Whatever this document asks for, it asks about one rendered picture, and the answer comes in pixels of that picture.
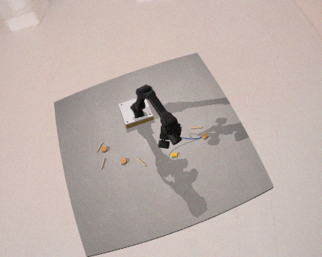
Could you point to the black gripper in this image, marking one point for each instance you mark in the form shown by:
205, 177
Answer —
163, 143

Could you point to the orange round disc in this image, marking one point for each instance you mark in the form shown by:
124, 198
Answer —
123, 161
104, 149

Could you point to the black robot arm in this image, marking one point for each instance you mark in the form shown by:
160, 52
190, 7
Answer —
169, 123

